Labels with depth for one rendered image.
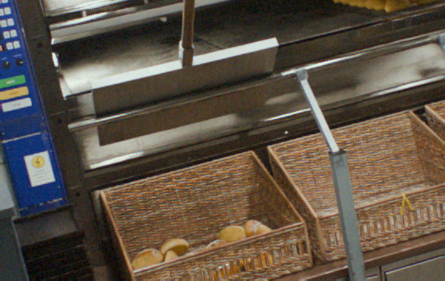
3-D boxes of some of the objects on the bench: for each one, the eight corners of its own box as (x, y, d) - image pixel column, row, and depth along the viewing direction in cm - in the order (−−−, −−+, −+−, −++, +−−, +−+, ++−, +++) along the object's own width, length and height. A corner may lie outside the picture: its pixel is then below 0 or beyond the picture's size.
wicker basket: (276, 217, 315) (263, 145, 308) (420, 178, 325) (410, 108, 318) (323, 266, 269) (307, 182, 261) (489, 219, 279) (479, 136, 272)
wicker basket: (114, 264, 302) (97, 190, 295) (267, 220, 314) (253, 148, 307) (139, 321, 256) (118, 235, 249) (317, 267, 268) (302, 183, 261)
